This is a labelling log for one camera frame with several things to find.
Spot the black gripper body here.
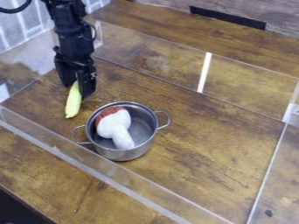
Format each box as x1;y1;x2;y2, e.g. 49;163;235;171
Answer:
53;25;96;74

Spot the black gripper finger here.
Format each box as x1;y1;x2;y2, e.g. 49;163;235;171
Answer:
54;61;76;87
77;69;97;97

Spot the black strip on wall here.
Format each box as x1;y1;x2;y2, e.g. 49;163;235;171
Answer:
189;6;267;30

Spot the plush mushroom toy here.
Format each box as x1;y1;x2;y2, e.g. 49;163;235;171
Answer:
96;106;135;150

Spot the clear acrylic triangle stand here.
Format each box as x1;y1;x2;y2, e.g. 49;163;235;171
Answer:
93;21;103;49

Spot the black cable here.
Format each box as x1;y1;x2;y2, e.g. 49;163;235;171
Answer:
0;0;98;42

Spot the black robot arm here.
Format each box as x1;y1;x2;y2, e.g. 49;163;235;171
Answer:
41;0;97;98

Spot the stainless steel pot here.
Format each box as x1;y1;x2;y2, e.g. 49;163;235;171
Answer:
72;101;171;162

